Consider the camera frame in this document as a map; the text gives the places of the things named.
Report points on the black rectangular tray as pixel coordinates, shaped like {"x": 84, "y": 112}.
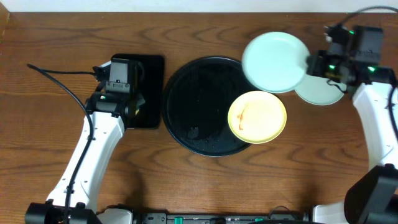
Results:
{"x": 150, "y": 88}

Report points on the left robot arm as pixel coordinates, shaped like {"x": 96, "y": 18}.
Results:
{"x": 108, "y": 112}

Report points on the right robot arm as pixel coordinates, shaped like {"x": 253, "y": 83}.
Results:
{"x": 373, "y": 89}

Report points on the light green plate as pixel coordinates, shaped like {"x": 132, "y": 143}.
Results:
{"x": 320, "y": 91}
{"x": 275, "y": 62}

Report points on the yellow plate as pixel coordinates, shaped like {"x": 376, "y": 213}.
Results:
{"x": 257, "y": 117}

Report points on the black round tray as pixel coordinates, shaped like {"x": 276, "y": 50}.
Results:
{"x": 196, "y": 102}

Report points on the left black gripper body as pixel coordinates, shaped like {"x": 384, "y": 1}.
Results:
{"x": 137, "y": 104}

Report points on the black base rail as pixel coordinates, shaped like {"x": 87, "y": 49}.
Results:
{"x": 199, "y": 218}

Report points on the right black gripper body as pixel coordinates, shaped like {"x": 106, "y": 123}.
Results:
{"x": 333, "y": 68}

